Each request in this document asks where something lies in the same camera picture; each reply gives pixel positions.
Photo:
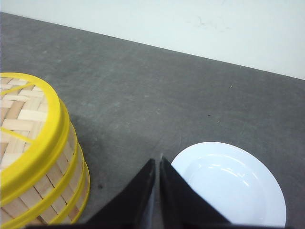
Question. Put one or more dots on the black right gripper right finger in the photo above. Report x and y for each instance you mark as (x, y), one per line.
(181, 205)

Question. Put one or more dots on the bamboo steamer basket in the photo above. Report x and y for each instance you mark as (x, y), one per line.
(52, 155)
(69, 190)
(72, 212)

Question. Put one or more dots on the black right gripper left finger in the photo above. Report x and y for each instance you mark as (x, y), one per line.
(134, 205)

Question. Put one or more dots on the woven bamboo steamer lid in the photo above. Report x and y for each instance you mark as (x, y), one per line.
(32, 121)

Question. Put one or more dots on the white plate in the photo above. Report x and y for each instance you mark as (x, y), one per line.
(234, 182)

